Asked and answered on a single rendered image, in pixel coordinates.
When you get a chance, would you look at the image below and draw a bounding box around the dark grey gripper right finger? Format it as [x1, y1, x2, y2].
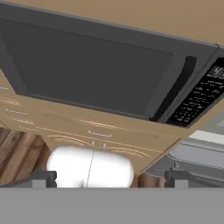
[164, 168, 210, 189]

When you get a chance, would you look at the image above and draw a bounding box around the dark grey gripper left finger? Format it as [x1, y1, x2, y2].
[11, 169, 58, 189]

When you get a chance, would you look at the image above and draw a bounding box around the tan wooden cupboard door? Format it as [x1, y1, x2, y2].
[43, 133, 98, 153]
[95, 139, 173, 177]

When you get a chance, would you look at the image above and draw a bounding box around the grey stainless appliance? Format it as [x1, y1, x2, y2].
[144, 108, 224, 188]

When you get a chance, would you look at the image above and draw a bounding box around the white rounded cylinder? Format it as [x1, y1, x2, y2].
[45, 145, 136, 189]

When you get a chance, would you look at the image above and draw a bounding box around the wide tan wooden drawer front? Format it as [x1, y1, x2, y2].
[38, 108, 189, 156]

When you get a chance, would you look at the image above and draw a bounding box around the small tan wooden drawer front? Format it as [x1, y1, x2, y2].
[0, 92, 47, 122]
[0, 114, 49, 138]

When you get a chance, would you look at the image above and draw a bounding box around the dark grey microwave door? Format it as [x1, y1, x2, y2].
[0, 17, 188, 121]

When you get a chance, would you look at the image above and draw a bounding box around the dark grey microwave oven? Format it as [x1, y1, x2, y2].
[0, 0, 224, 130]

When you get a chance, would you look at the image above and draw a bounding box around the silver drawer handle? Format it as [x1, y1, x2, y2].
[5, 108, 30, 116]
[18, 125, 39, 132]
[87, 129, 113, 138]

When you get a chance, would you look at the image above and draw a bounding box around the black microwave door handle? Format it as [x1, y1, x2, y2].
[150, 55, 198, 123]

